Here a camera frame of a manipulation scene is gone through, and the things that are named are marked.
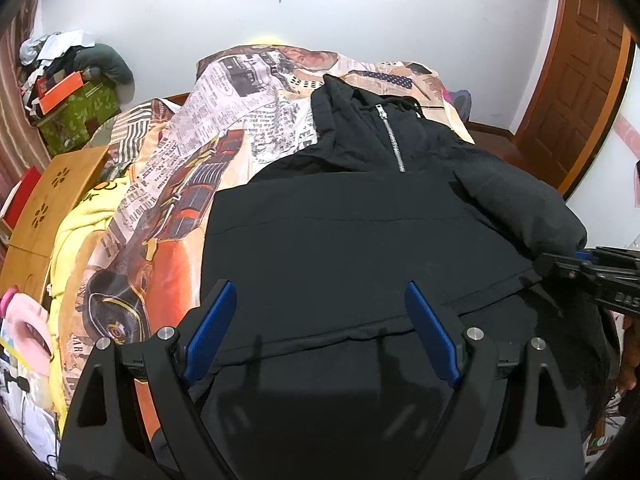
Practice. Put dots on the person's right hand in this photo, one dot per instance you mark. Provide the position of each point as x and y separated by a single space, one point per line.
629 360

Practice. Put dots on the white plastic bag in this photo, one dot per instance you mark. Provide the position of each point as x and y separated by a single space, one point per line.
27 405

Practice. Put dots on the pile of clothes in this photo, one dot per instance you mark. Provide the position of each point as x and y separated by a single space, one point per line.
47 55

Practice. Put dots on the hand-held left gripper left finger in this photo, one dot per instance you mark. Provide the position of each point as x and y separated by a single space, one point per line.
216 317

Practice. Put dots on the pink cushion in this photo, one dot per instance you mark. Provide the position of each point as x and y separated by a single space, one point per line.
25 325

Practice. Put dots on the yellow cloth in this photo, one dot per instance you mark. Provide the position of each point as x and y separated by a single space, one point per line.
80 240

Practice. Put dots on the orange box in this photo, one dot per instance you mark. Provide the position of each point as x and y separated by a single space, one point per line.
60 91

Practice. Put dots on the purple grey cloth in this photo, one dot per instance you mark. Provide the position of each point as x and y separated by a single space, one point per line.
462 105

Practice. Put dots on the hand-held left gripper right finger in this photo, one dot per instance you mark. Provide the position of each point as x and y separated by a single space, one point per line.
430 325

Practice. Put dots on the striped brown curtain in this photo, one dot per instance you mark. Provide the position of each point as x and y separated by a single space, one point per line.
17 125

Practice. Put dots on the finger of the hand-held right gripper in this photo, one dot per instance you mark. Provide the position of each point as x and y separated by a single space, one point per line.
567 267
612 256

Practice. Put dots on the red book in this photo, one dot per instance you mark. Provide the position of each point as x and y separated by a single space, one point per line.
22 190

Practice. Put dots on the newspaper print blanket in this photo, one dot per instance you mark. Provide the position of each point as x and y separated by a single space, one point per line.
200 130

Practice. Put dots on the brown wooden door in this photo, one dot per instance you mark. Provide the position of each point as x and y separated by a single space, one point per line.
580 60

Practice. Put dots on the black hooded zip jacket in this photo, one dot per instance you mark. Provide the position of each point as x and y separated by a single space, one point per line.
340 240

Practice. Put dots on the green patterned box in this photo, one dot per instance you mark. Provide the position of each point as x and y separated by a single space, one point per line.
82 115

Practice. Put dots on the wooden lap table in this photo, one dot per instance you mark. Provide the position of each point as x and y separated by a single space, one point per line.
55 200

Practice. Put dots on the grey pillow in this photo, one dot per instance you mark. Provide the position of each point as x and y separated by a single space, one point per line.
107 60

